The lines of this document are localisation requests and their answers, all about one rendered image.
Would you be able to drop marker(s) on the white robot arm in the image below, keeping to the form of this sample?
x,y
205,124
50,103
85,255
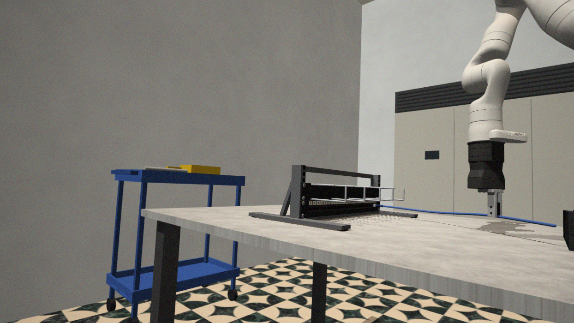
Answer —
x,y
487,71

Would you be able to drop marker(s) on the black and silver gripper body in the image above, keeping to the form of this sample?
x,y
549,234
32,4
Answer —
x,y
486,141

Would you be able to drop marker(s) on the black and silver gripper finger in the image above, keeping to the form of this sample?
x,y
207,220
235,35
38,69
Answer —
x,y
492,202
499,201

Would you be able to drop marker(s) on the black metal patch panel rack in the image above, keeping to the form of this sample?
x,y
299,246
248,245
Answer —
x,y
310,203

